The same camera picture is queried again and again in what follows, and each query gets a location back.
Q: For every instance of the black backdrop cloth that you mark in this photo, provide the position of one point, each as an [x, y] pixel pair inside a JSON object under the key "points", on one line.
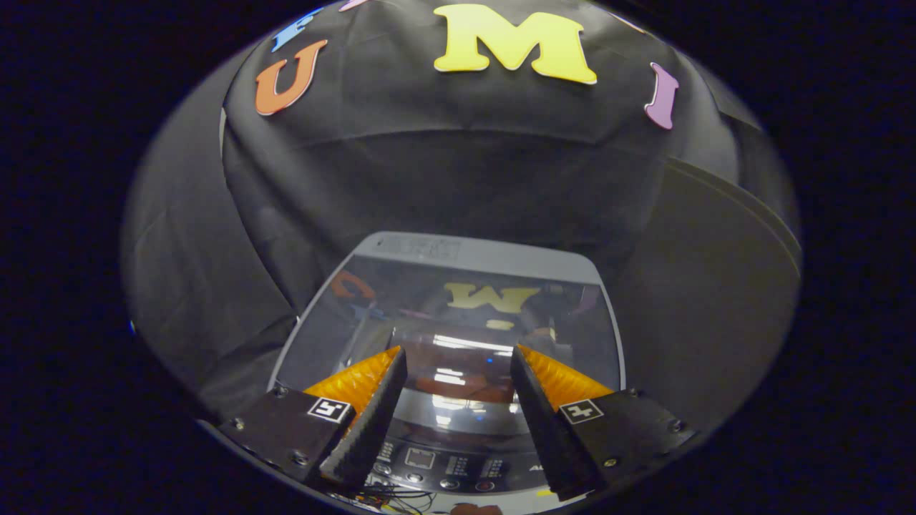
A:
{"points": [[444, 164]]}

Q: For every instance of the grey washing machine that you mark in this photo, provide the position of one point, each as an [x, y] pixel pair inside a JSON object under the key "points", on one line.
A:
{"points": [[444, 465]]}

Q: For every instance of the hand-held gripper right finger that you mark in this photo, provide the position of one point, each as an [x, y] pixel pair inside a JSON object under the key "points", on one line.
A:
{"points": [[551, 429]]}

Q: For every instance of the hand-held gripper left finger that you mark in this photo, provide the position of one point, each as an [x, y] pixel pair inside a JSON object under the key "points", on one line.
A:
{"points": [[365, 429]]}

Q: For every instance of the dark glass washing machine lid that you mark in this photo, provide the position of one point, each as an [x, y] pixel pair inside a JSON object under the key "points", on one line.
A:
{"points": [[458, 322]]}

